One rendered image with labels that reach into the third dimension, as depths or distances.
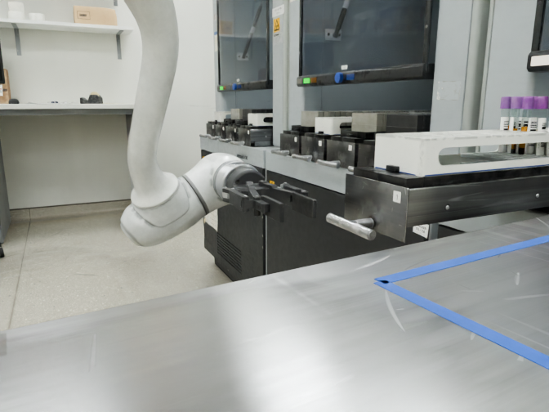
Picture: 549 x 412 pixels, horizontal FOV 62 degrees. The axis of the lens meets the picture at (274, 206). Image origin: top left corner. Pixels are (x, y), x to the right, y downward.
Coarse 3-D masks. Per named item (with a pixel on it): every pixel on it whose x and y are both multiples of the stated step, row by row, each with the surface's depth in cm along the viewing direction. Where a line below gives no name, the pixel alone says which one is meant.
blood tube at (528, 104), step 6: (528, 96) 70; (528, 102) 71; (522, 108) 71; (528, 108) 71; (522, 114) 72; (528, 114) 71; (522, 120) 72; (528, 120) 71; (522, 126) 72; (528, 126) 72; (522, 144) 72; (522, 150) 73
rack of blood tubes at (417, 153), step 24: (384, 144) 64; (408, 144) 60; (432, 144) 58; (456, 144) 60; (480, 144) 62; (504, 144) 64; (408, 168) 60; (432, 168) 59; (456, 168) 61; (480, 168) 63
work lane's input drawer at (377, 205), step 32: (352, 192) 66; (384, 192) 60; (416, 192) 56; (448, 192) 59; (480, 192) 61; (512, 192) 64; (544, 192) 67; (352, 224) 60; (384, 224) 60; (416, 224) 57
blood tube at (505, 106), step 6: (504, 96) 75; (510, 96) 75; (504, 102) 75; (510, 102) 75; (504, 108) 75; (510, 108) 75; (504, 114) 75; (504, 120) 75; (504, 126) 75; (498, 150) 76; (504, 150) 76
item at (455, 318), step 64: (384, 256) 27; (448, 256) 27; (512, 256) 27; (64, 320) 19; (128, 320) 19; (192, 320) 19; (256, 320) 19; (320, 320) 19; (384, 320) 19; (448, 320) 19; (512, 320) 19; (0, 384) 15; (64, 384) 15; (128, 384) 15; (192, 384) 15; (256, 384) 15; (320, 384) 15; (384, 384) 15; (448, 384) 15; (512, 384) 15
